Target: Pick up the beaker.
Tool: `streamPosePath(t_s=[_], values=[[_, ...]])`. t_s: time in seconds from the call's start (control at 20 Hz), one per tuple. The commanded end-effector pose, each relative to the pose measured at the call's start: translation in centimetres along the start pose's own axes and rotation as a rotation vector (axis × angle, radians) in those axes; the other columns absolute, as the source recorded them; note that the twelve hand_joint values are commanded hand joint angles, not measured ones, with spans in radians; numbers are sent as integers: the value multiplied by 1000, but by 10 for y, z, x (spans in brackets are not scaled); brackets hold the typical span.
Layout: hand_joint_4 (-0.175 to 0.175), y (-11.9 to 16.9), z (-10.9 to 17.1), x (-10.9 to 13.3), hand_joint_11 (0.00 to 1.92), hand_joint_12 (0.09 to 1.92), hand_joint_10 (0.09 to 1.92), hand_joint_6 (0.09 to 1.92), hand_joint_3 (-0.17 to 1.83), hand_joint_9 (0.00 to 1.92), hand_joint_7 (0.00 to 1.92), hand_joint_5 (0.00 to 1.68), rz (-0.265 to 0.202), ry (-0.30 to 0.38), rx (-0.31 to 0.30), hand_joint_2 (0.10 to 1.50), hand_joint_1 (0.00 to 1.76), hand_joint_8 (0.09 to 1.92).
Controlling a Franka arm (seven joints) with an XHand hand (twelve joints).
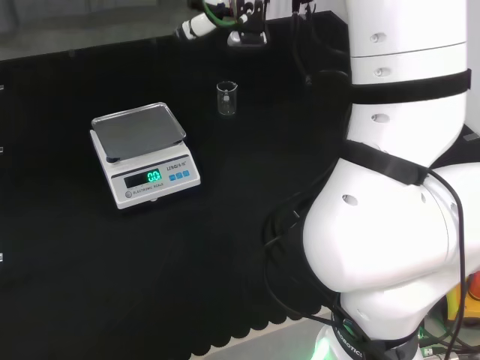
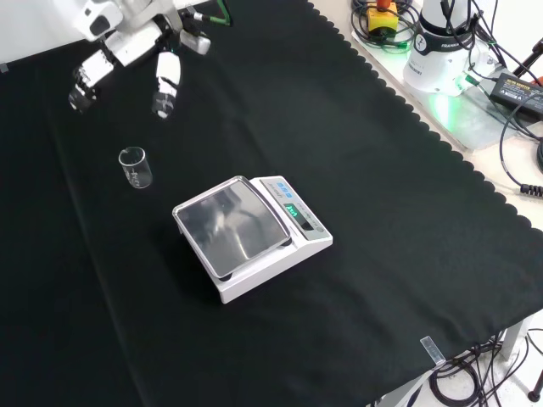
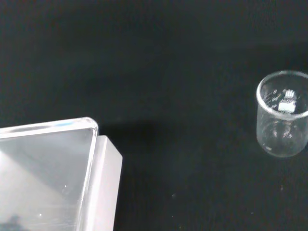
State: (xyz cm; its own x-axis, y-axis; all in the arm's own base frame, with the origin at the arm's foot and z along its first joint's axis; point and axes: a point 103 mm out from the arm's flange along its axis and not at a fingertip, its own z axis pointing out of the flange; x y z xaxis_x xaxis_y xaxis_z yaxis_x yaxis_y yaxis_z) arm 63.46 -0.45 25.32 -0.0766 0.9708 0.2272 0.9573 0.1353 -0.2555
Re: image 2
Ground black bench cloth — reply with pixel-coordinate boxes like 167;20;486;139
0;0;543;407

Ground pale base board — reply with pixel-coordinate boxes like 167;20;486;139
350;23;543;152

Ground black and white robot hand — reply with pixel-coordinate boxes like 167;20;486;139
67;0;184;122

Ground black power adapter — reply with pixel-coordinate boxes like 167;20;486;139
489;71;543;125

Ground white electronic balance steel pan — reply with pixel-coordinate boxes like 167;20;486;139
171;175;334;305

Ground black cable with metal connector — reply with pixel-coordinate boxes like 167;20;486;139
439;0;510;69

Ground small clear glass beaker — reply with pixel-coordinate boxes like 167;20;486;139
118;146;153;191

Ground black tripod leg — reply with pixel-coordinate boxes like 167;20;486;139
511;37;543;80

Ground yellow stop button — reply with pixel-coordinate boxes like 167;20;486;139
366;0;400;36

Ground grey bench leg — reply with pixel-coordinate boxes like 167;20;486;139
500;315;534;362

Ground black cable loops by button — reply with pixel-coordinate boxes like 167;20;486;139
350;0;420;53

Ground black adapter cable with ferrite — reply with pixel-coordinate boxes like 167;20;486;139
498;100;543;197

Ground black cable coil under bench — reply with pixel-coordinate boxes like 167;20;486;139
428;334;531;404

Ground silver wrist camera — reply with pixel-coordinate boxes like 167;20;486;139
179;29;212;55

